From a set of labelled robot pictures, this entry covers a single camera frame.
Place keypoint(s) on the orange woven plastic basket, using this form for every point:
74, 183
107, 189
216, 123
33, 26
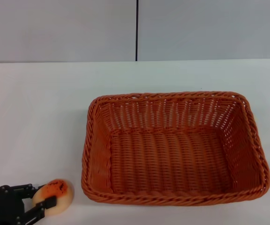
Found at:
167, 159

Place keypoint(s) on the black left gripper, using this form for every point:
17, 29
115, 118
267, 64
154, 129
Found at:
3, 206

